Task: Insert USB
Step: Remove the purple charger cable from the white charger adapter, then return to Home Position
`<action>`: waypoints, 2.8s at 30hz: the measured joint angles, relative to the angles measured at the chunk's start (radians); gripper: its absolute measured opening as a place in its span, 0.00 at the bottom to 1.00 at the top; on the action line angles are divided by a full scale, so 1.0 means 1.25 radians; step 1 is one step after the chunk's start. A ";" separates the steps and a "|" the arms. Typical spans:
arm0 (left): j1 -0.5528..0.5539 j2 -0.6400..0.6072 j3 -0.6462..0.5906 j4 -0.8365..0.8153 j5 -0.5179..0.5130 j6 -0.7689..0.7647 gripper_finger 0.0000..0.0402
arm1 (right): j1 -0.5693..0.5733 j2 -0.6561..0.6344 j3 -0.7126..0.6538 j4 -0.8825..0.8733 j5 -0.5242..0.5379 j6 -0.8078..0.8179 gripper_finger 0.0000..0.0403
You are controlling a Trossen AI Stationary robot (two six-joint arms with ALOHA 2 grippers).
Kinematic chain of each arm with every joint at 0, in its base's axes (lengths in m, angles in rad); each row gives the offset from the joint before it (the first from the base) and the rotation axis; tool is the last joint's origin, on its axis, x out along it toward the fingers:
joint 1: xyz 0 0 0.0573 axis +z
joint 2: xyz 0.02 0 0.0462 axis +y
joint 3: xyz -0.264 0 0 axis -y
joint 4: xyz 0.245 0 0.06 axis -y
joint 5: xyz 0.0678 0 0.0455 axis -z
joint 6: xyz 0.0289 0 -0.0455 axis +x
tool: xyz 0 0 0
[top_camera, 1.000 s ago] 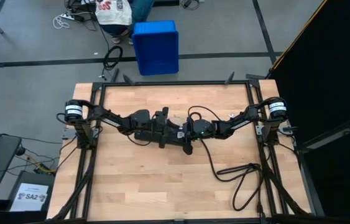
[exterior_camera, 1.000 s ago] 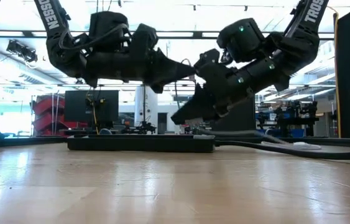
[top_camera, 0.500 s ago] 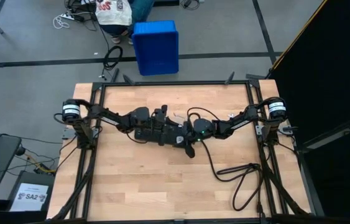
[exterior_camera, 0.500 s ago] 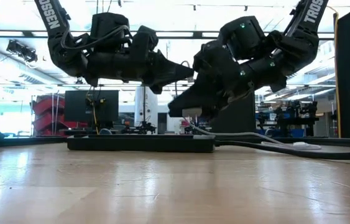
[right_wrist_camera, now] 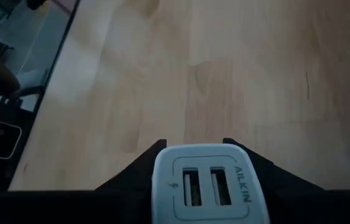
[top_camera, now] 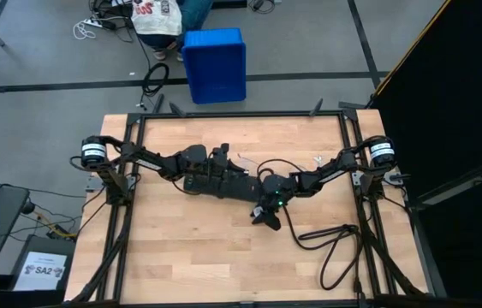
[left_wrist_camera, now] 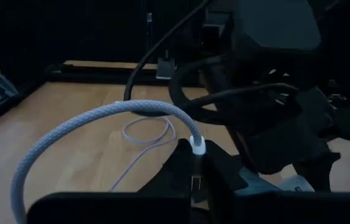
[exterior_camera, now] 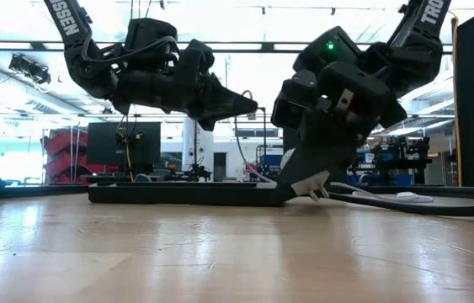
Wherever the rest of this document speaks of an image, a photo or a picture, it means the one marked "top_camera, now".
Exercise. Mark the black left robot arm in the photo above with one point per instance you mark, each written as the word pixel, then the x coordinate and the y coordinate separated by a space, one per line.
pixel 150 161

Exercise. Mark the grey metal bracket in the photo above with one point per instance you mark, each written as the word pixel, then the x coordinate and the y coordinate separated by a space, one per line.
pixel 390 176
pixel 93 185

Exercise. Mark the black box with SA2 label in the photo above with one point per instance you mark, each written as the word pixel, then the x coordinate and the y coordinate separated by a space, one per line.
pixel 39 271

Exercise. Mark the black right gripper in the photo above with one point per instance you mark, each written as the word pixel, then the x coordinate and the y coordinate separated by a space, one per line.
pixel 272 204

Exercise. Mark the white floor power strip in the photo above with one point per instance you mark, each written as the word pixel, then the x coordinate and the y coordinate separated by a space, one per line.
pixel 95 21

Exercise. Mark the blue plastic bin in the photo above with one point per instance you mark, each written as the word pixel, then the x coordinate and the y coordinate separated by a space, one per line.
pixel 215 64

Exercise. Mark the black power adapter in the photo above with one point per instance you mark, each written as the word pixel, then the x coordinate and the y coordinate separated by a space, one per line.
pixel 259 4

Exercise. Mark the person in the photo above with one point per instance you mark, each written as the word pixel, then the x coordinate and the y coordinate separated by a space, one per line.
pixel 157 19

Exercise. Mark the black round plug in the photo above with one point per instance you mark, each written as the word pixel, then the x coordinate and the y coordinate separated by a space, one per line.
pixel 27 208

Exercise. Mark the flat black box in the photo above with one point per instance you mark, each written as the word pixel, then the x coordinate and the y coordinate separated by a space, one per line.
pixel 232 3

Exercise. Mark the black panel with yellow edge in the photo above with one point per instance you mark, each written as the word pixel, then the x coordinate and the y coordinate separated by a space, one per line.
pixel 459 107

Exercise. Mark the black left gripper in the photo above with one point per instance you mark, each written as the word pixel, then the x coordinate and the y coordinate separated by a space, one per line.
pixel 218 164

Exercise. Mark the black power strip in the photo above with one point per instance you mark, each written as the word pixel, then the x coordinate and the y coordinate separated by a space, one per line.
pixel 240 188

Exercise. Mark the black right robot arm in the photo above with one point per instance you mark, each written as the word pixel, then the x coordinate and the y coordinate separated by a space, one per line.
pixel 326 175

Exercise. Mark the black aluminium table frame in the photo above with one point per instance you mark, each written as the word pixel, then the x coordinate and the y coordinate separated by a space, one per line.
pixel 240 114

